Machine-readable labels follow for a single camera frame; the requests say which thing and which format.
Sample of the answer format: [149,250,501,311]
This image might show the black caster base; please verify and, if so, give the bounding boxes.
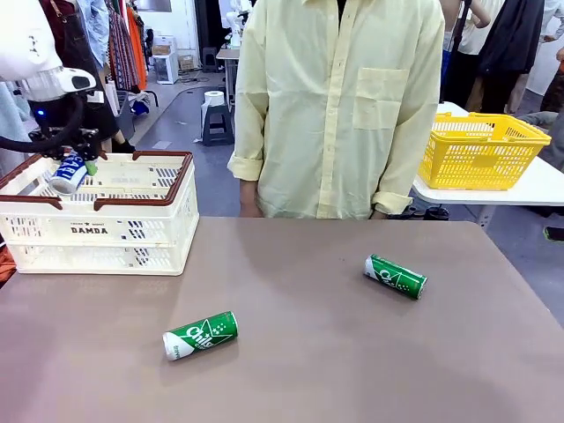
[407,204,450,221]

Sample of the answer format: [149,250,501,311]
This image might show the light blue hanging shirt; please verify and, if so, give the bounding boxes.
[81,0,111,68]

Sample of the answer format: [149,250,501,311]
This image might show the orange hanging cloth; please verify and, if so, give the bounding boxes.
[125,4,148,90]

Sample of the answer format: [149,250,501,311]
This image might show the person in dark clothes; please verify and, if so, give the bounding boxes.
[478,0,546,116]

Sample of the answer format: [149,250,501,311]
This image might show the person in yellow shirt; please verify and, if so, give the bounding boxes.
[226,0,447,220]

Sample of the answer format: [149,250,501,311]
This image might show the striped patterned hanging cloth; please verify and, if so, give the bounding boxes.
[108,8,140,92]

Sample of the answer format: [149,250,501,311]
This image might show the person in cream shirt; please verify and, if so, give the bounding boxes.
[457,0,507,57]

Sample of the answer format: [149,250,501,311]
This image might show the cream basket with brown handles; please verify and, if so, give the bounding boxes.
[0,150,201,277]

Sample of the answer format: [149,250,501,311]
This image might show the seated person in grey trousers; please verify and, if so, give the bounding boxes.
[519,109,564,174]

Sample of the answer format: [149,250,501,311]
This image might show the green Chilsung drink can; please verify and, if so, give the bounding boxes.
[161,310,240,363]
[363,254,429,301]

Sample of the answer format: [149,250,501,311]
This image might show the black stand pole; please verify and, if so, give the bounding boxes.
[442,0,472,103]

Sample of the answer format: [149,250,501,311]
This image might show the dark grey plastic stool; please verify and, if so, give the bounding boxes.
[201,107,235,147]

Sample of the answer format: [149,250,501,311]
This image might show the yellow plastic shopping basket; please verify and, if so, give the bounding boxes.
[417,112,553,191]

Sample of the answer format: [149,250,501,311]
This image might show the small white cabinet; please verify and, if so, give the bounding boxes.
[152,34,180,85]

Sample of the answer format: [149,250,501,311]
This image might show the black corrugated cable hose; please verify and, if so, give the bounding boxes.
[0,93,85,156]

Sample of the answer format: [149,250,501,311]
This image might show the grey wire rack with cloths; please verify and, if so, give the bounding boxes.
[114,89,160,134]

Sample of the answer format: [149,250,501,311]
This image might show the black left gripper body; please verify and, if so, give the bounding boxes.
[27,97,85,154]

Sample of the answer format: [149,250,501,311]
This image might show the white side table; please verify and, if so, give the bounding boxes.
[412,101,564,228]

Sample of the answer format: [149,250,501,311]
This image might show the blue Pocari drink can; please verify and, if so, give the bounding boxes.
[48,152,90,197]

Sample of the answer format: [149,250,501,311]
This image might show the mannequin with blue skirt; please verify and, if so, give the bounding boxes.
[440,0,493,54]

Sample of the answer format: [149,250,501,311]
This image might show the mannequin with dark apron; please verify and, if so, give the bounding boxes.
[39,0,136,154]

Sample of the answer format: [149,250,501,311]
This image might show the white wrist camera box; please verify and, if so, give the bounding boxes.
[56,68,98,97]

